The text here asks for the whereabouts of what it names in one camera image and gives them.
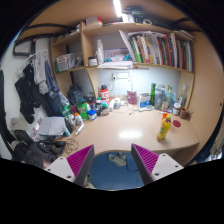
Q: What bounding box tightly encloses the magenta pouch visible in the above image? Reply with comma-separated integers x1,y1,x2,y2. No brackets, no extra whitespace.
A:
126,90,138,106

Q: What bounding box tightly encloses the brown mug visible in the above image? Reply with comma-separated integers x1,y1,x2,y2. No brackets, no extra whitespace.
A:
179,106,194,121

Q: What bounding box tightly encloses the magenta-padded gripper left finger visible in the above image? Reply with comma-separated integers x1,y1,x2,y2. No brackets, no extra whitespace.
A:
44,144,96,188

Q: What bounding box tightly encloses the pair of grey slippers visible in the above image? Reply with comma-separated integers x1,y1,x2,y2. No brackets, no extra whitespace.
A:
108,152,128,167

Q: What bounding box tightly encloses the grey hanging garment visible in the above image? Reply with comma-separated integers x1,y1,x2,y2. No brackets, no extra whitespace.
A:
31,49,51,95

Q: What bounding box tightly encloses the dark blue hanging garment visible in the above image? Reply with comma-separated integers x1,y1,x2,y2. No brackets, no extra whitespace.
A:
43,59,64,117

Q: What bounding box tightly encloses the yellow drink bottle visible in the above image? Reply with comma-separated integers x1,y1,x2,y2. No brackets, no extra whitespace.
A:
156,113,173,142

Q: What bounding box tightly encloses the blue-lidded white jar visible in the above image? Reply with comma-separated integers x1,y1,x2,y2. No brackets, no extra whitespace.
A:
87,109,98,121

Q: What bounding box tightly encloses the white ceiling tube light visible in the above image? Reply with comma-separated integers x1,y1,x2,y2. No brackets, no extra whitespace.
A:
112,0,124,18

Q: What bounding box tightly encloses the orange-capped white bottle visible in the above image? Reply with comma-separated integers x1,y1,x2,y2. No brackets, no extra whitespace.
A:
73,112,84,128

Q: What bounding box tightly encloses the wooden shelf unit with books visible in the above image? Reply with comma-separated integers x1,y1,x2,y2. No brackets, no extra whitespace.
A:
49,14,196,109

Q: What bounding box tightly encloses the black coiled cable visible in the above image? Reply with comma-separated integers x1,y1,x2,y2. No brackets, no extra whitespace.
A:
64,137,80,155

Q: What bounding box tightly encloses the green canister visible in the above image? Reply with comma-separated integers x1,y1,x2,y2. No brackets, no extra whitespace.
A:
76,100,89,121

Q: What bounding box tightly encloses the white wall power socket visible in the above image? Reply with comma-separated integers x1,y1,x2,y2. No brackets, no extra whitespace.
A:
112,72,130,80

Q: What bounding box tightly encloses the grey shaker bottle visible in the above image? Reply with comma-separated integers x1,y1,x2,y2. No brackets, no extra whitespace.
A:
153,87,165,111

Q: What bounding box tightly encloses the grey fabric bag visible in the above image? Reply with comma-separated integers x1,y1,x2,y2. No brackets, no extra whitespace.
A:
37,116,67,136

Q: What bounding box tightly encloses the black bag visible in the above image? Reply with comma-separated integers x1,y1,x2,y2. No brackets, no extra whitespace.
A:
67,83,85,106

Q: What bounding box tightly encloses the blue and white carton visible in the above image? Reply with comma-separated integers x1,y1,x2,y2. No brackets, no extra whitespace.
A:
138,92,153,111

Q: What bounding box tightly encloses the white-lidded brown jar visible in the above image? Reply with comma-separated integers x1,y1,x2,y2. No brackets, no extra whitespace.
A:
172,102,182,117

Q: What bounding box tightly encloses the red and white canister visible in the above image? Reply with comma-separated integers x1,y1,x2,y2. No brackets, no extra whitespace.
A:
99,83,111,105

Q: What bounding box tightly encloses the black hanging garment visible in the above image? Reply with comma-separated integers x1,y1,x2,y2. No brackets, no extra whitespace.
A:
14,64,43,124

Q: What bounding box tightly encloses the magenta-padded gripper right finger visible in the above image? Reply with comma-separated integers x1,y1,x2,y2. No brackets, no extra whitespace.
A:
130,143,185,186

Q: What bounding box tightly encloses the tall green bottle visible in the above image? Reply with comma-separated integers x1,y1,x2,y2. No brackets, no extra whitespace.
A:
150,82,157,107

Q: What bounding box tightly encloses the black clothes pile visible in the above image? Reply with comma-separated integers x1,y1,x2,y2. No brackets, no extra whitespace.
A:
13,138,68,168

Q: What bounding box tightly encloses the yellow-capped clear bottle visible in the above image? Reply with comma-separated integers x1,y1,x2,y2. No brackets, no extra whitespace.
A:
165,85,173,111

